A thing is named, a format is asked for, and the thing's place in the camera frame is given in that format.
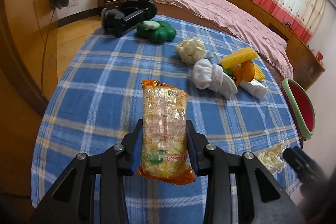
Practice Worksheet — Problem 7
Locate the white plastic wrapper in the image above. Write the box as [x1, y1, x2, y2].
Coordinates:
[257, 141, 285, 174]

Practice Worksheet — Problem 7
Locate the white tissue roll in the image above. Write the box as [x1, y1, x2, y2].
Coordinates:
[239, 79, 268, 100]

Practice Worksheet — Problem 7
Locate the orange clear snack packet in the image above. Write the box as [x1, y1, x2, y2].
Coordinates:
[137, 80, 195, 185]

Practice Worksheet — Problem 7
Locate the orange wrapper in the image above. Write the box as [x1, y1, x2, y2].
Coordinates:
[230, 60, 255, 86]

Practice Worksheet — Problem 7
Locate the yellow corn cob toy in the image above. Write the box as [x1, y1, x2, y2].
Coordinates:
[220, 47, 258, 69]

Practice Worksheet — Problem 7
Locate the green red trash bin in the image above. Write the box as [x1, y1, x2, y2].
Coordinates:
[280, 78, 316, 141]

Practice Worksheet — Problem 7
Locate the blue plaid tablecloth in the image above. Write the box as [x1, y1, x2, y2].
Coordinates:
[31, 15, 299, 223]

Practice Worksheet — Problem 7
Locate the long wooden sideboard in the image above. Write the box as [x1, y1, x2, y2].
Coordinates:
[226, 0, 325, 90]

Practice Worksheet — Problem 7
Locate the red box on shelf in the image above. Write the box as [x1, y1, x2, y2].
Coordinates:
[316, 51, 323, 61]

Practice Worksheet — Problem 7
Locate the white sock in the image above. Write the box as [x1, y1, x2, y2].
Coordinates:
[192, 59, 238, 100]

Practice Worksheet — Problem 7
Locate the wooden wardrobe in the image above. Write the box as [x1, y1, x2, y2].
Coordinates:
[1, 0, 58, 116]

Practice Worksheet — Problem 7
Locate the green clover toy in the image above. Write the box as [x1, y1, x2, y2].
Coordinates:
[136, 20, 177, 44]

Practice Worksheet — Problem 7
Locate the pink bed quilt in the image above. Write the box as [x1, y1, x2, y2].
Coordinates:
[152, 0, 293, 79]

